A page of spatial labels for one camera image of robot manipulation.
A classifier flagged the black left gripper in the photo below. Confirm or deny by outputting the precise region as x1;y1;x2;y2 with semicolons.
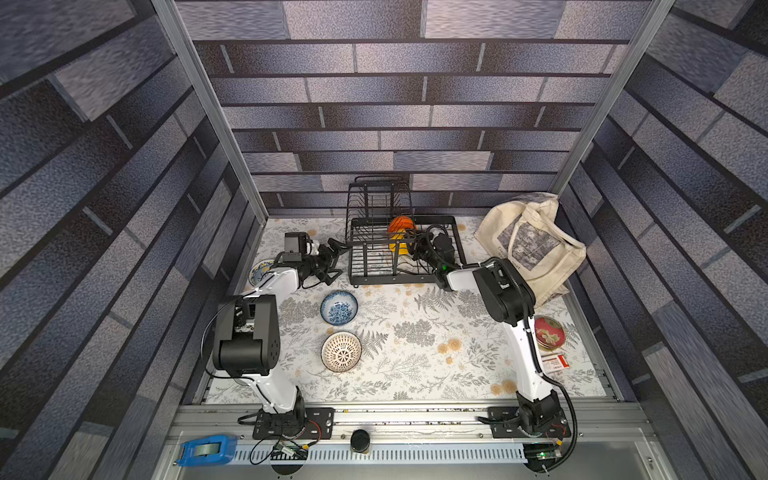
301;237;352;283

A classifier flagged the yellow plastic bowl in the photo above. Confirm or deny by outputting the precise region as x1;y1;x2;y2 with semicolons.
388;231;409;256

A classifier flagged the orange plastic bowl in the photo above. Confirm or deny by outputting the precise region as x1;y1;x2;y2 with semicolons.
388;215;415;233

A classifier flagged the black wire dish rack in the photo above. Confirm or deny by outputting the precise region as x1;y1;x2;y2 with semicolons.
345;175;465;291

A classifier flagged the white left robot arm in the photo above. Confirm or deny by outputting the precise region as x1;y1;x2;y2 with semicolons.
212;232;349;425

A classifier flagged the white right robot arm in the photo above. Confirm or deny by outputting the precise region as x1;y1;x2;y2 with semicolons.
406;228;577;440

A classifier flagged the blue floral ceramic bowl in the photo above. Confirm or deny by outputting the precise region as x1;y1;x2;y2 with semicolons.
320;291;359;326

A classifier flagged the blue yellow patterned bowl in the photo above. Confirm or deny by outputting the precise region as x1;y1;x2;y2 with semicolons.
248;260;273;287

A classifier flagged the floral patterned table mat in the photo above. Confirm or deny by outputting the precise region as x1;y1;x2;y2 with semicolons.
254;218;607;402

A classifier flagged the white lattice pattern bowl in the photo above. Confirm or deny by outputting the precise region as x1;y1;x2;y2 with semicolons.
321;331;362;373

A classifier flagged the beige canvas tote bag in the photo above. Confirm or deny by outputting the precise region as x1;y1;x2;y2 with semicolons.
474;192;586;307

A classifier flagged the red gold round tin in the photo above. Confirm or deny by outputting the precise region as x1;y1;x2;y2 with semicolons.
534;316;566;351

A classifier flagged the small red white box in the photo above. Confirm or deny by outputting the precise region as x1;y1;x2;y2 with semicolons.
541;354;570;374

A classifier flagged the black round knob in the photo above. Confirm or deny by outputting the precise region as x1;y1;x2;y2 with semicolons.
350;429;371;454

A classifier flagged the blue tape dispenser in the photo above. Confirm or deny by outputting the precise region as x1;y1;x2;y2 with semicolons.
175;434;238;467

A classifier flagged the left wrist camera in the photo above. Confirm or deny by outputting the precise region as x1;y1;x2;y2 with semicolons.
284;232;312;257

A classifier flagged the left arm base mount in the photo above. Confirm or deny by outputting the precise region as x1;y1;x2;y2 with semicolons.
252;407;336;441

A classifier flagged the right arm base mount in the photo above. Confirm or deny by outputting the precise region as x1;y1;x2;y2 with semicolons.
483;406;572;440

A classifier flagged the white slotted cable duct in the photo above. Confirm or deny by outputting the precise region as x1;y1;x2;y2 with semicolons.
228;443;528;466

